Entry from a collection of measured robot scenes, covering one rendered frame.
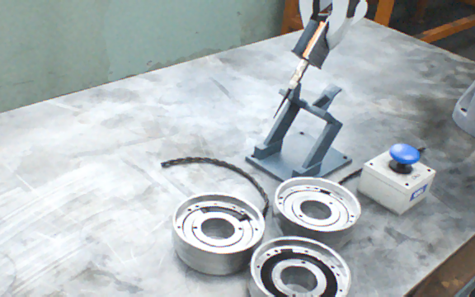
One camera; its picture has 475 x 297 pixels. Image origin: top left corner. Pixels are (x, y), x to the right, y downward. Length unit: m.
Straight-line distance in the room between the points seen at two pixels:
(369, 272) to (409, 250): 0.07
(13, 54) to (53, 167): 1.49
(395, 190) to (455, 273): 0.40
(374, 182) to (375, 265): 0.14
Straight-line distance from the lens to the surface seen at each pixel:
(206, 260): 0.63
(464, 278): 1.15
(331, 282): 0.63
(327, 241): 0.69
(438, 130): 1.04
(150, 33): 2.59
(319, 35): 0.74
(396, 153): 0.79
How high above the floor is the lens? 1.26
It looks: 32 degrees down
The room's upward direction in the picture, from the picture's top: 7 degrees clockwise
